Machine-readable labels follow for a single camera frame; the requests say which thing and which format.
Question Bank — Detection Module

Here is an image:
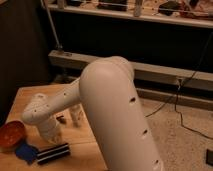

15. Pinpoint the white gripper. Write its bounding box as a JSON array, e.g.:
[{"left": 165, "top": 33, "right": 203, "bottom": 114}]
[{"left": 39, "top": 105, "right": 83, "bottom": 144}]

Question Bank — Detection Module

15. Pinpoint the black white striped eraser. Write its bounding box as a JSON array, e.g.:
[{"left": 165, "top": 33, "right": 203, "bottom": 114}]
[{"left": 37, "top": 143, "right": 71, "bottom": 165}]

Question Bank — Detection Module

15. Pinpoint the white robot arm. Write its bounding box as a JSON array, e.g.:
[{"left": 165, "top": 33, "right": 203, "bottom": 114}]
[{"left": 21, "top": 56, "right": 165, "bottom": 171}]

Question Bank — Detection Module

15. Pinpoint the blue cloth piece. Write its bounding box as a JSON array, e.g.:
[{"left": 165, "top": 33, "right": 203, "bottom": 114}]
[{"left": 15, "top": 141, "right": 39, "bottom": 165}]

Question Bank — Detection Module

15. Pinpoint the orange bowl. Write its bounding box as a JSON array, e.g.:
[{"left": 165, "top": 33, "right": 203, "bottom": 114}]
[{"left": 0, "top": 121, "right": 26, "bottom": 148}]

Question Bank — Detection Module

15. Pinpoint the metal pole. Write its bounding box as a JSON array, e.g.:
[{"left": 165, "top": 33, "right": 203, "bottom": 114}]
[{"left": 42, "top": 0, "right": 63, "bottom": 53}]

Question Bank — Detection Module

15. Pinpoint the wooden shelf with clutter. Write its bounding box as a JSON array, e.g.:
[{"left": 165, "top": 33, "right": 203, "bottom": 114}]
[{"left": 41, "top": 0, "right": 213, "bottom": 29}]

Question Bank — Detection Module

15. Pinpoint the black cable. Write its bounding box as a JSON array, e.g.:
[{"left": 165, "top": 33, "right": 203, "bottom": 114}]
[{"left": 144, "top": 29, "right": 213, "bottom": 141}]

